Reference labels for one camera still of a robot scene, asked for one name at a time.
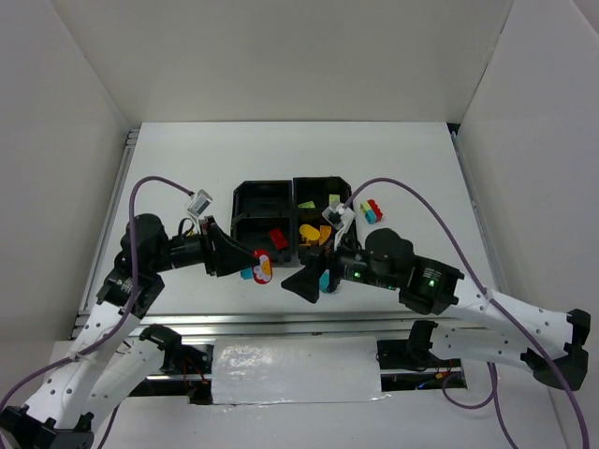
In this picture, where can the teal rounded lego brick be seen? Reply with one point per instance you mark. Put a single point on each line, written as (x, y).
(328, 283)

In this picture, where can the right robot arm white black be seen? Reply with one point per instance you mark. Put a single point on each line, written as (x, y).
(456, 320)

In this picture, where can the aluminium frame rail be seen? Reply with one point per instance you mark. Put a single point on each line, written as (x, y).
(212, 326)

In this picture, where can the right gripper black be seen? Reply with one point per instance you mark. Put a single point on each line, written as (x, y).
(331, 269)

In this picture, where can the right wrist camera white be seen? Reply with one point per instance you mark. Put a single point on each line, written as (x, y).
(340, 218)

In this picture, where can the orange flat lego plate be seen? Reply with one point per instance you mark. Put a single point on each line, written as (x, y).
(325, 232)

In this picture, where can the red teal green lego stack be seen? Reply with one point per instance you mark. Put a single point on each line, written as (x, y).
(371, 211)

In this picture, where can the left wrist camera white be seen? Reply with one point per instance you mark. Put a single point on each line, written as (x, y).
(198, 203)

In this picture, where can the white foil covered board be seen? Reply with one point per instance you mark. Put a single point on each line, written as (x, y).
(267, 371)

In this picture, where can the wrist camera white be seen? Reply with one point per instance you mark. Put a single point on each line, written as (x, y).
(198, 203)
(340, 218)

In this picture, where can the black four compartment tray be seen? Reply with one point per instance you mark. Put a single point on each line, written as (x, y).
(260, 206)

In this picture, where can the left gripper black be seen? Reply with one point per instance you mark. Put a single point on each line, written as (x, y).
(209, 248)

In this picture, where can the red flower lego brick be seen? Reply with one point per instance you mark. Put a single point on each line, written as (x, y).
(262, 272)

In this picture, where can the yellow rounded lego brick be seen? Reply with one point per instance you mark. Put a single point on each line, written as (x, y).
(309, 235)

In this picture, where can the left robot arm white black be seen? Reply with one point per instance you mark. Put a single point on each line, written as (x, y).
(84, 390)

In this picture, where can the lime lego tile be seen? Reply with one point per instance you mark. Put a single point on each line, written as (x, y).
(307, 205)

